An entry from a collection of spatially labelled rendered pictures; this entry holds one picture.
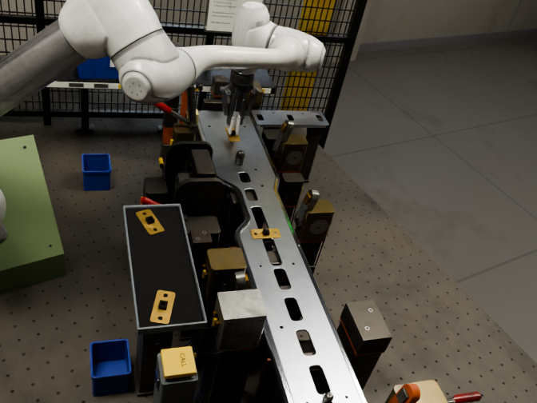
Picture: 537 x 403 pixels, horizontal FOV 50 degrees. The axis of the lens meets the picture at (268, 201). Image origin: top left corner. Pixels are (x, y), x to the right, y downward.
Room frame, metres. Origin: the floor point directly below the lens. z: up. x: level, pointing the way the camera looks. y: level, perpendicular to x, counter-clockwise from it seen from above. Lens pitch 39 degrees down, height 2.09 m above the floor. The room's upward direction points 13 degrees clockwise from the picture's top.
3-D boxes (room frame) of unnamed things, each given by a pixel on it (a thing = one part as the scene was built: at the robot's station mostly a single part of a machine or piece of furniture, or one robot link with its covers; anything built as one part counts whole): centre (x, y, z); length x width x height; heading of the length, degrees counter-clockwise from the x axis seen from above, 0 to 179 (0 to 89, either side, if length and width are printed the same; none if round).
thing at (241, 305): (0.84, 0.02, 0.90); 0.13 x 0.08 x 0.41; 114
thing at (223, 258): (1.00, 0.08, 0.89); 0.12 x 0.08 x 0.38; 114
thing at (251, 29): (1.65, 0.16, 1.41); 0.13 x 0.11 x 0.16; 77
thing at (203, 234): (1.05, 0.14, 0.90); 0.05 x 0.05 x 0.40; 24
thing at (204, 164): (1.23, 0.21, 0.95); 0.18 x 0.13 x 0.49; 24
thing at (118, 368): (0.85, 0.30, 0.75); 0.11 x 0.10 x 0.09; 24
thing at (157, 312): (0.75, 0.16, 1.17); 0.08 x 0.04 x 0.01; 6
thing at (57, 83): (1.96, 0.53, 1.02); 0.90 x 0.22 x 0.03; 114
